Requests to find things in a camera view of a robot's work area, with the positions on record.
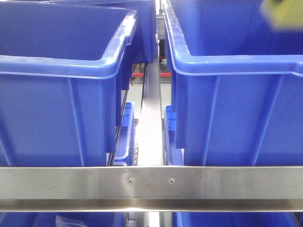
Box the yellow foam block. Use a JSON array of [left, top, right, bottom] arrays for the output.
[[260, 0, 303, 31]]

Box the stainless steel shelf rack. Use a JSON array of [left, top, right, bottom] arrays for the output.
[[0, 0, 303, 227]]

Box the red metal workbench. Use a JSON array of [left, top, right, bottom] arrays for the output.
[[132, 57, 172, 78]]

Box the blue bin lower right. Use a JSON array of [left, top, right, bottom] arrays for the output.
[[164, 105, 303, 227]]

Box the blue plastic bin right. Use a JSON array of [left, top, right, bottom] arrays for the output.
[[163, 0, 303, 166]]

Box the blue plastic bin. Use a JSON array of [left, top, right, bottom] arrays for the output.
[[163, 0, 303, 166], [0, 0, 136, 167]]

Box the blue plastic bin left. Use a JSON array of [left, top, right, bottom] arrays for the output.
[[0, 0, 136, 167]]

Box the blue bin lower left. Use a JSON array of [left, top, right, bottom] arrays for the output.
[[0, 102, 135, 227]]

